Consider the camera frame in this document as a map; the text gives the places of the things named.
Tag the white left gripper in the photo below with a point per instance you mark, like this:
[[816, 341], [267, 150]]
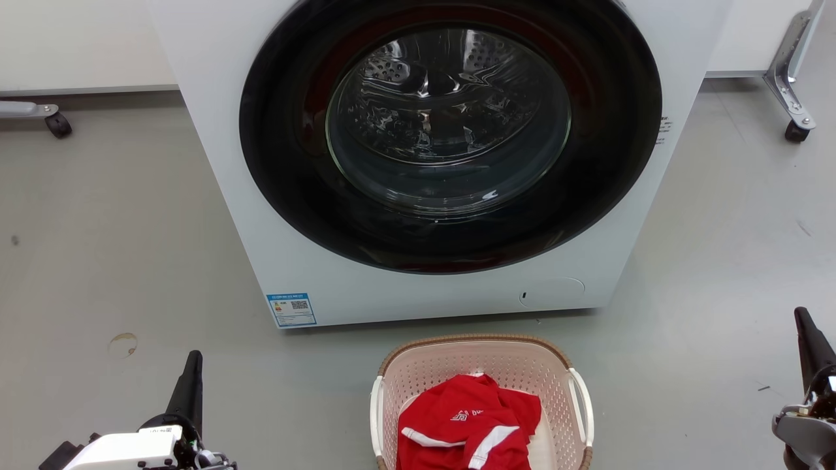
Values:
[[124, 450]]

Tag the white oval filter cover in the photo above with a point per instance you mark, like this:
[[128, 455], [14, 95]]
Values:
[[555, 292]]

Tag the beige perforated plastic laundry basket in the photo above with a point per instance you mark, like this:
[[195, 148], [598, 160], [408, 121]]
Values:
[[457, 362]]

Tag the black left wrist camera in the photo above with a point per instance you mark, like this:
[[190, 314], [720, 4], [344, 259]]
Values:
[[59, 458]]

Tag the black round washer door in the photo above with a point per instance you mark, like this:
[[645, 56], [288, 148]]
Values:
[[287, 196]]

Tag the red garment with white stripes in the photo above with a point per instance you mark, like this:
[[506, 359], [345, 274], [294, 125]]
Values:
[[470, 418]]

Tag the blue energy label sticker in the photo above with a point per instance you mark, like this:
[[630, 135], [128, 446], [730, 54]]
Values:
[[291, 310]]

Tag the black caster wheel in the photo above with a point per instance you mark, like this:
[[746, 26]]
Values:
[[59, 125], [797, 132]]

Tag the white cloth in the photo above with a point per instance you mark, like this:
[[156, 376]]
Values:
[[542, 452]]

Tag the white front-load washing machine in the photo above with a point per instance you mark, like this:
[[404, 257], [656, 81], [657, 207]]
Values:
[[222, 163]]

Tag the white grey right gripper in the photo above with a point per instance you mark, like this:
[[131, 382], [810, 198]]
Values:
[[810, 431]]

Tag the grey metal frame leg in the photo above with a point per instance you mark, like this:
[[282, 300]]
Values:
[[23, 109], [784, 72]]

